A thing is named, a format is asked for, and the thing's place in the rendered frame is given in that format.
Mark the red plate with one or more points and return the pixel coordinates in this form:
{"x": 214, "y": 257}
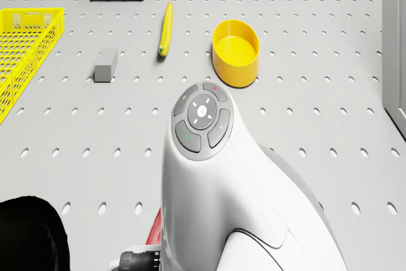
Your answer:
{"x": 155, "y": 229}

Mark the black plate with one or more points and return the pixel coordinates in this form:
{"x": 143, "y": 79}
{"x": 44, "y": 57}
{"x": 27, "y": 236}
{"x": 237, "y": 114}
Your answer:
{"x": 28, "y": 236}

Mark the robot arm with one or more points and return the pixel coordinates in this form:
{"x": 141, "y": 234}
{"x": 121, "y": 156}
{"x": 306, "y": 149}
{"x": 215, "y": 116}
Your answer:
{"x": 219, "y": 188}

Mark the yellow bowl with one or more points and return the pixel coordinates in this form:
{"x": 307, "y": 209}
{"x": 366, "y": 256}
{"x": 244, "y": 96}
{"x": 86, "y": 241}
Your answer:
{"x": 236, "y": 55}

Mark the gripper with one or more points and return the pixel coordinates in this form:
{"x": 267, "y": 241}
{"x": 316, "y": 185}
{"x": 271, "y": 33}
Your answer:
{"x": 139, "y": 258}

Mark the yellow basket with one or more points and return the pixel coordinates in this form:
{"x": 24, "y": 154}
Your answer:
{"x": 22, "y": 49}

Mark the grey cube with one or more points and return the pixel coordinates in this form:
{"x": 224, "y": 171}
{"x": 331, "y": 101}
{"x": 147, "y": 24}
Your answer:
{"x": 105, "y": 66}

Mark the banana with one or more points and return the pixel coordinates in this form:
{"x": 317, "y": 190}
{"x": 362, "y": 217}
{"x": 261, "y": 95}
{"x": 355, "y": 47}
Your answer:
{"x": 166, "y": 31}

